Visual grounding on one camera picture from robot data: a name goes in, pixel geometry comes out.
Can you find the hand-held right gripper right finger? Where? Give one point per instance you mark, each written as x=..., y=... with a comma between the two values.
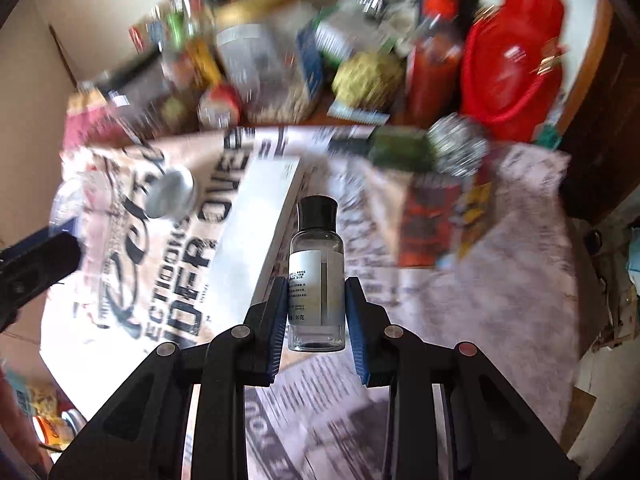
x=357, y=330

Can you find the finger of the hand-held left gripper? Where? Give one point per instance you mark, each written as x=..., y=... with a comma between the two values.
x=40, y=260

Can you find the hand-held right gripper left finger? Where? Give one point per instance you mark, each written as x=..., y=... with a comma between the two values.
x=277, y=330

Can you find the small clear bottle black cap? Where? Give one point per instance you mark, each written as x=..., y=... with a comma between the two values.
x=317, y=270

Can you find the printed newspaper-style tablecloth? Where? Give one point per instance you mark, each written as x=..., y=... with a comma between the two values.
x=150, y=270

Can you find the long white box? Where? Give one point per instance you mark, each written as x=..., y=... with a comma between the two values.
x=260, y=220

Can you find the red and yellow packet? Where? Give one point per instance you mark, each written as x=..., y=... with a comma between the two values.
x=440, y=220

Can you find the small metal tin lid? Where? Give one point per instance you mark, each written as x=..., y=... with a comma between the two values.
x=170, y=192

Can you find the dark green sponge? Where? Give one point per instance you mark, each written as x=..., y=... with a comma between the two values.
x=400, y=147

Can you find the glass jar with dark lid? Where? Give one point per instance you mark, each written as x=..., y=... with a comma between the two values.
x=145, y=90

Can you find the steel wool scourer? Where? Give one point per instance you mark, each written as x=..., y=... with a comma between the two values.
x=457, y=145

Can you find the red and white can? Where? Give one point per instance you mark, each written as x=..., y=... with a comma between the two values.
x=220, y=107

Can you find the yellow-green scrubber ball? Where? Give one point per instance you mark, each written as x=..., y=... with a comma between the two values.
x=367, y=77

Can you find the yellow label bottle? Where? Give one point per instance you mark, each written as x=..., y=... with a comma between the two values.
x=200, y=60

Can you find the clear plastic jar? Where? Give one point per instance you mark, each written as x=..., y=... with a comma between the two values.
x=265, y=70

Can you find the green cap bottle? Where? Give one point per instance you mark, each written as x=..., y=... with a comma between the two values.
x=175, y=25

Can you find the blue and white box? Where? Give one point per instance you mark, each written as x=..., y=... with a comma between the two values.
x=312, y=60

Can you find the red sauce bottle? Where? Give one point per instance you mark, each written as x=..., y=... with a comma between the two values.
x=435, y=60

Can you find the red thermos jug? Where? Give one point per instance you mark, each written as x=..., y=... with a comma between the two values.
x=505, y=60

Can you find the dark wooden door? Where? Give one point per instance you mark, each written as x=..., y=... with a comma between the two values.
x=600, y=135

